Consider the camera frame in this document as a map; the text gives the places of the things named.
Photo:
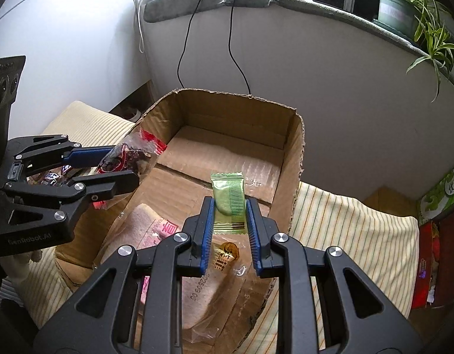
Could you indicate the pink printed bread packet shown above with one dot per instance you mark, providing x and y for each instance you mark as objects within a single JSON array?
[{"x": 153, "y": 225}]

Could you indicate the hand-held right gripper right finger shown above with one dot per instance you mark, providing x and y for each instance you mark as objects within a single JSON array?
[{"x": 254, "y": 236}]

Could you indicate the light green snack packet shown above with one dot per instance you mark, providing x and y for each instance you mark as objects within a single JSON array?
[{"x": 229, "y": 191}]

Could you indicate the person's left hand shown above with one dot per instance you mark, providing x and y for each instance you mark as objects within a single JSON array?
[{"x": 16, "y": 269}]

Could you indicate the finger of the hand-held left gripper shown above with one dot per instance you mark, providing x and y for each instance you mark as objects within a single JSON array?
[
  {"x": 86, "y": 156},
  {"x": 112, "y": 184}
]

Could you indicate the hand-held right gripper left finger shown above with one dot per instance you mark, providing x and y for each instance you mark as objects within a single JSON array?
[{"x": 206, "y": 230}]

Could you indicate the brown cardboard box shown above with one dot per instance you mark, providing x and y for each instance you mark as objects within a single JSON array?
[{"x": 227, "y": 143}]

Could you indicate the red box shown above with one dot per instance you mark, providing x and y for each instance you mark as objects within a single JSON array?
[{"x": 448, "y": 247}]

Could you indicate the chocolate bar packet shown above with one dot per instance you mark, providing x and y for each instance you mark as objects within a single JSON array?
[{"x": 51, "y": 180}]

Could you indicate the clear packet of red dates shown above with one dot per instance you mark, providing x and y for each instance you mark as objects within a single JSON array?
[{"x": 120, "y": 158}]

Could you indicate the green printed bag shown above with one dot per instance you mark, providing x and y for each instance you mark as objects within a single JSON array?
[{"x": 444, "y": 191}]

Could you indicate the potted spider plant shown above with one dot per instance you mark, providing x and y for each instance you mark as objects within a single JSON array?
[{"x": 395, "y": 7}]

